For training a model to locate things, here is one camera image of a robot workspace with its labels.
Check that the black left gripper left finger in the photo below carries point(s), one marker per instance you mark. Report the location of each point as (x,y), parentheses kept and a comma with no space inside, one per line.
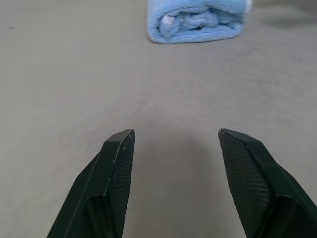
(99,188)

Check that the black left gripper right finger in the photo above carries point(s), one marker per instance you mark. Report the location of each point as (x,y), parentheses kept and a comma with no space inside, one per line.
(267,188)

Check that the light blue towel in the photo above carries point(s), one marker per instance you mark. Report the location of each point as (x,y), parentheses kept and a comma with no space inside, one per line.
(198,22)

